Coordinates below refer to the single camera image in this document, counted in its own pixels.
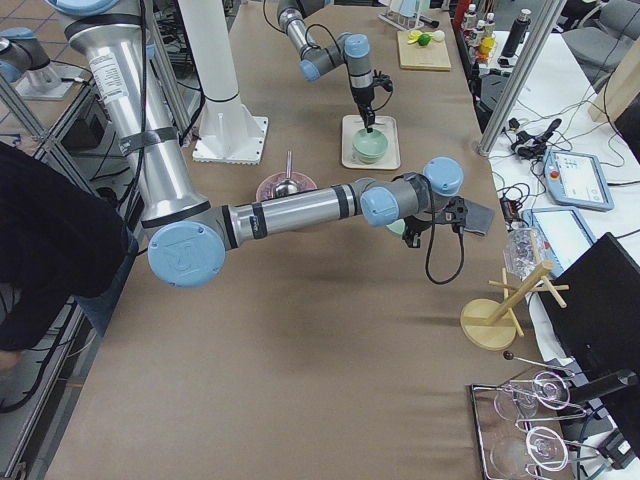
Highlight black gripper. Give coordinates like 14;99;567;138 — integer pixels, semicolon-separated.
402;215;434;248
351;87;375;133

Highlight cream rabbit tray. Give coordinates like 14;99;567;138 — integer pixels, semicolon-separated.
341;115;401;170

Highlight green bowl on tray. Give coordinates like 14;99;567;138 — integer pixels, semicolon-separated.
352;144;388;165

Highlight grey folded cloth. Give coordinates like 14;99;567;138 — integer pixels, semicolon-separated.
464;199;495;237

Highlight wooden cutting board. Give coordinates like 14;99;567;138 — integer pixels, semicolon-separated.
397;31;451;71

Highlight green lime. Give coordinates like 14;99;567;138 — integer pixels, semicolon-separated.
417;33;432;46

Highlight metal ice scoop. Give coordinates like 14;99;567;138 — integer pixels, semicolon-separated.
272;150;301;198

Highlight white garlic bulb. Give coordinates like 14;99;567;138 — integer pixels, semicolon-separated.
430;30;445;42

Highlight clear plastic bag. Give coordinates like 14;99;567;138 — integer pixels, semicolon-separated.
503;227;546;279

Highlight wooden mug tree stand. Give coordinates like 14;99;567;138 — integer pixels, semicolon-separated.
460;260;570;351

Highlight pink bowl with ice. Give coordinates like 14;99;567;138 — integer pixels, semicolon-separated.
255;171;318;201

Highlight blue teach pendant near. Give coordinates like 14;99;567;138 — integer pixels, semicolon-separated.
521;206;596;277

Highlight blue teach pendant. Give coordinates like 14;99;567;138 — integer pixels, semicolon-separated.
521;206;596;277
543;149;615;212

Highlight blue teach pendant far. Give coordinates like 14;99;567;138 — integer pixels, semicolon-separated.
543;149;615;212

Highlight black water bottle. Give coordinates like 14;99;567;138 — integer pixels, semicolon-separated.
500;8;532;58

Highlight clear wine glass upper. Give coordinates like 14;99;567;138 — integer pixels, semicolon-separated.
493;371;570;421

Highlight clear wine glass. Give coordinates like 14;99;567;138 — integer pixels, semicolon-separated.
493;371;570;421
489;426;569;479

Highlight black monitor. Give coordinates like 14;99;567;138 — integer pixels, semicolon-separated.
541;233;639;380

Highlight clear wine glass lower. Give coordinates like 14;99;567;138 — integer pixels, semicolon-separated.
489;426;569;479

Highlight person in dark clothes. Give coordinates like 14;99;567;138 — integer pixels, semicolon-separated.
1;144;138;371

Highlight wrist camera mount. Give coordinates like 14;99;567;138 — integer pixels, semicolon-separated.
373;70;394;94
434;196;468;235

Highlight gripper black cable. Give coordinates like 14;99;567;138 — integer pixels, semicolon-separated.
394;174;466;286
304;23;392;116

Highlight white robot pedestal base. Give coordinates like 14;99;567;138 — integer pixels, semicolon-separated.
178;0;268;165

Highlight black wire glass rack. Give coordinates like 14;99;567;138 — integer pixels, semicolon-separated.
470;350;613;479

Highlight aluminium frame post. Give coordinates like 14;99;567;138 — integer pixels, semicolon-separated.
477;0;566;157

